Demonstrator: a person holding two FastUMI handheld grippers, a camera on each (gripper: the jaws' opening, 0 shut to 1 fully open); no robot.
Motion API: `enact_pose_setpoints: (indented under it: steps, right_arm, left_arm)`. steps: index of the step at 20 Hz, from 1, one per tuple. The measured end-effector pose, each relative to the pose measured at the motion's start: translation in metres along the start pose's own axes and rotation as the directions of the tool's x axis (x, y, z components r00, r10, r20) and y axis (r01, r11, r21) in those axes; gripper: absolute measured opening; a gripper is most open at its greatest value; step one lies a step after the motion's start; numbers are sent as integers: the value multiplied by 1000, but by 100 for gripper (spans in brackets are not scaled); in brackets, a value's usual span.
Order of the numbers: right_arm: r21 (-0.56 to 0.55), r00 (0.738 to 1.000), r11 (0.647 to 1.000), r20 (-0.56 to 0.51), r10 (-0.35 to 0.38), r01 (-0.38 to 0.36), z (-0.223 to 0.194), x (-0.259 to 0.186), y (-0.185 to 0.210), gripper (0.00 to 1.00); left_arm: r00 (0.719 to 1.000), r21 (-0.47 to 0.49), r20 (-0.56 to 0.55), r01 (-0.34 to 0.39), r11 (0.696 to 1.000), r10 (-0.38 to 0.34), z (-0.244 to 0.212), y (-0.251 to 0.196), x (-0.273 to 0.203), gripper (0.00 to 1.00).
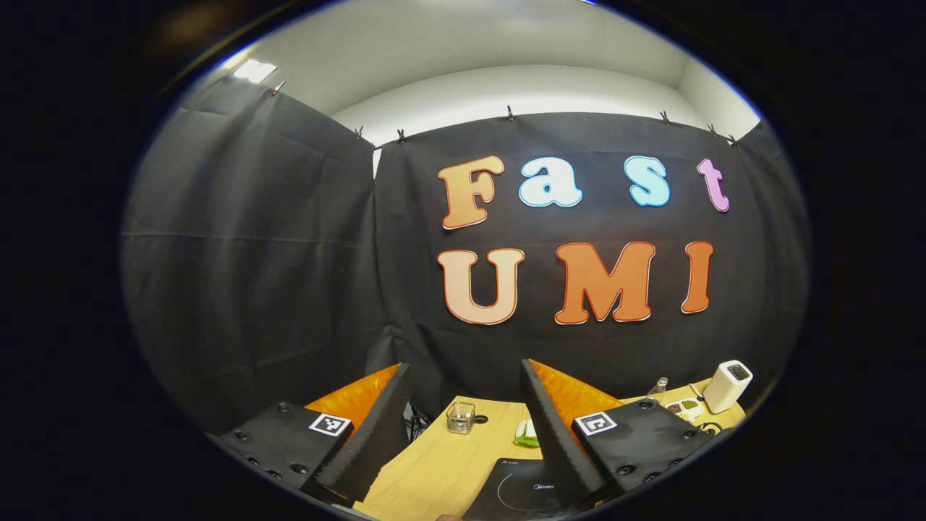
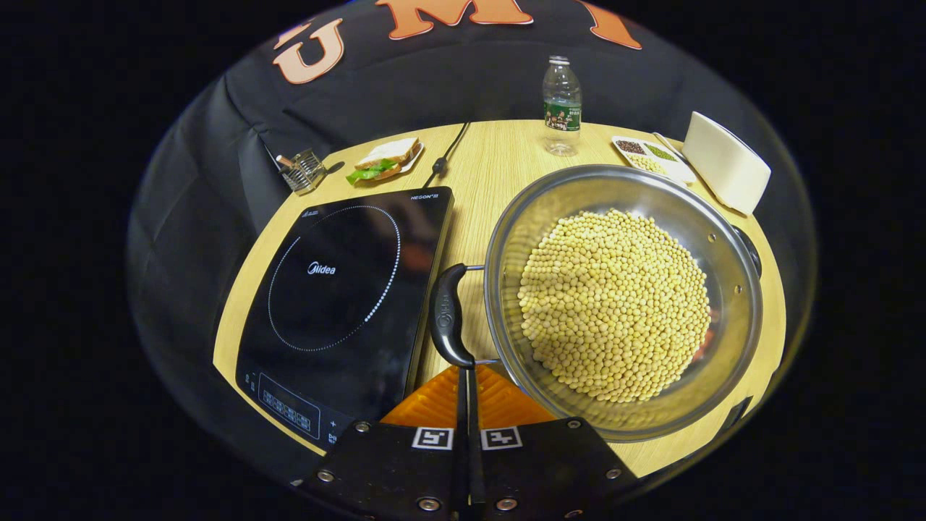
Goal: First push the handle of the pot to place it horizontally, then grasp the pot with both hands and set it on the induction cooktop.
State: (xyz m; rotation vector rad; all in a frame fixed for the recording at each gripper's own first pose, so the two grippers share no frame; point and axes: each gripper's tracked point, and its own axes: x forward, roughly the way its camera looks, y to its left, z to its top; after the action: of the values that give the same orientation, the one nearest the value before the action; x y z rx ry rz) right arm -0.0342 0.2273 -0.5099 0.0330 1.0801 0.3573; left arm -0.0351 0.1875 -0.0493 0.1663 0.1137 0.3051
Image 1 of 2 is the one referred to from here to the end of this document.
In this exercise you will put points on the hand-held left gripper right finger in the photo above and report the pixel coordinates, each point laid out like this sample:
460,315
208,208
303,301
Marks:
553,441

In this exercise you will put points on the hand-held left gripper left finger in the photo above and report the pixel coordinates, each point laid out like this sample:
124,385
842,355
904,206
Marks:
376,434

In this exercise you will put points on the black induction cooktop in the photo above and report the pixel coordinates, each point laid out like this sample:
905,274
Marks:
521,492

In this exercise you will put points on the sandwich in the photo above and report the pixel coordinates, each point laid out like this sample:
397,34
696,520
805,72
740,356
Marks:
527,436

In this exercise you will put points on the small glass cup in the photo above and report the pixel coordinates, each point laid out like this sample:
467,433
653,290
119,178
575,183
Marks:
461,418

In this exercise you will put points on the clear plastic water bottle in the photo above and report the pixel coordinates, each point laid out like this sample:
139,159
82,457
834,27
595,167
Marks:
658,389

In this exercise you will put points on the white divided bean dish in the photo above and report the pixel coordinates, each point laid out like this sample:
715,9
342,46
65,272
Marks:
687,409

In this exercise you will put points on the black backdrop cloth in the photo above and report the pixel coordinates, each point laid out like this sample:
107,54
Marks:
289,289

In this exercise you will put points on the white toaster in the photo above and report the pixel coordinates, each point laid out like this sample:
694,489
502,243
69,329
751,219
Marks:
723,394

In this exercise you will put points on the ceiling light panel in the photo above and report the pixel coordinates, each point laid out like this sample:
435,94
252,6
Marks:
255,70

